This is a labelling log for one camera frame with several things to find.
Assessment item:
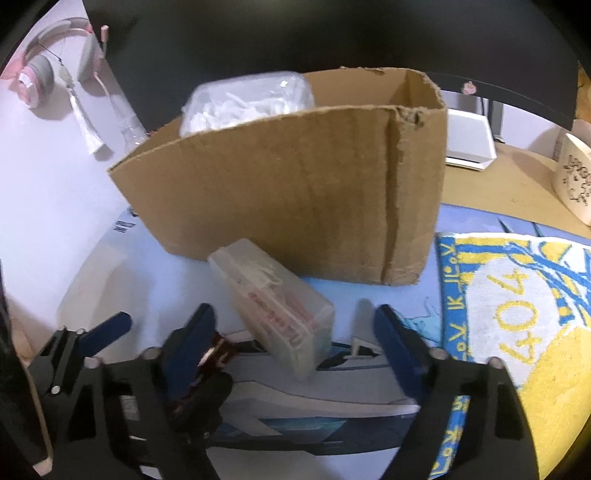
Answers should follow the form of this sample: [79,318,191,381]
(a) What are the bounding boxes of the clear floss pick box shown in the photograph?
[208,237,336,383]

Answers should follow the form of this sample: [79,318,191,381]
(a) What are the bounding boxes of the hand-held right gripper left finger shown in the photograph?
[67,302,218,480]

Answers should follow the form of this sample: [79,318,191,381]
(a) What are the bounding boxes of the black computer monitor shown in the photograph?
[81,0,580,141]

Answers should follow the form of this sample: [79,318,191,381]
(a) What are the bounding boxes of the yellow and blue towel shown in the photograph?
[427,231,591,480]

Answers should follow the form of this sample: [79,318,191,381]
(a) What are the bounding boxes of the pink cat-ear headphones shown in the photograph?
[9,16,112,109]

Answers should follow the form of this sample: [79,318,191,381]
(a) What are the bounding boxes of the white flat box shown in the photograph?
[444,108,498,172]

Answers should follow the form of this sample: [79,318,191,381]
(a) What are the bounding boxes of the clear plastic bottle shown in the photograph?
[108,90,151,151]

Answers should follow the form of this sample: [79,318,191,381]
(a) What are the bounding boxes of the cream printed mug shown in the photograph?
[551,133,591,226]

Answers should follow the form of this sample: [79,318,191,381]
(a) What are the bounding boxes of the white tassel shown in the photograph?
[58,65,106,155]

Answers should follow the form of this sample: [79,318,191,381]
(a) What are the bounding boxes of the dark brown hair clip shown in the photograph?
[168,335,238,444]

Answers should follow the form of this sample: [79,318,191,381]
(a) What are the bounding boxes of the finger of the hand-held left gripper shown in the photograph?
[82,311,133,358]

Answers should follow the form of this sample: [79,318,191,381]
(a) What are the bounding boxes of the cardboard box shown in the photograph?
[107,66,448,287]

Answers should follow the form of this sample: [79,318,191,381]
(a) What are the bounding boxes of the clear cotton swab container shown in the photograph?
[179,71,316,138]

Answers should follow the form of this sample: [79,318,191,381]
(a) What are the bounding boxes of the printed desk mat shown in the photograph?
[203,203,591,480]

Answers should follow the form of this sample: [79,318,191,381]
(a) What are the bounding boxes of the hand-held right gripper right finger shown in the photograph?
[374,305,539,480]

